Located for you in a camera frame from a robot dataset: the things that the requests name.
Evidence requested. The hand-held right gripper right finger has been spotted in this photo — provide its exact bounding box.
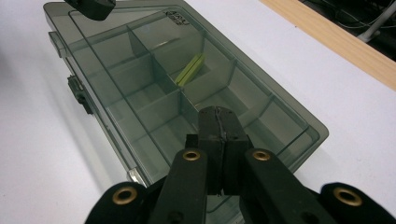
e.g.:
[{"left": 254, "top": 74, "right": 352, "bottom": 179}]
[{"left": 218, "top": 105, "right": 339, "bottom": 224}]

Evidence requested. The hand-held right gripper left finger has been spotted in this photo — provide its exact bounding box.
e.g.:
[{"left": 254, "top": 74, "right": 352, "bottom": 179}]
[{"left": 148, "top": 105, "right": 225, "bottom": 224}]

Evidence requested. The grey transparent plastic organizer box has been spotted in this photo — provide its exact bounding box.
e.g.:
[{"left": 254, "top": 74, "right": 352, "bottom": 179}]
[{"left": 42, "top": 0, "right": 330, "bottom": 224}]

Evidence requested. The yellow plastic strip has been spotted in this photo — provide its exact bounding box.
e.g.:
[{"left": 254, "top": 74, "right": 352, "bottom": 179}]
[{"left": 174, "top": 53, "right": 206, "bottom": 88}]

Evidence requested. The white board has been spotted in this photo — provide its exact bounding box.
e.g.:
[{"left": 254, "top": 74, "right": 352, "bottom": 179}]
[{"left": 0, "top": 0, "right": 396, "bottom": 224}]

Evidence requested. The light wooden table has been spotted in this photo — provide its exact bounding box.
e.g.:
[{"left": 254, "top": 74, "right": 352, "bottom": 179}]
[{"left": 259, "top": 0, "right": 396, "bottom": 92}]

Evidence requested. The bundle of floor cables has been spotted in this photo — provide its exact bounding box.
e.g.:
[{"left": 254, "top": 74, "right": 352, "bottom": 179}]
[{"left": 306, "top": 0, "right": 396, "bottom": 31}]

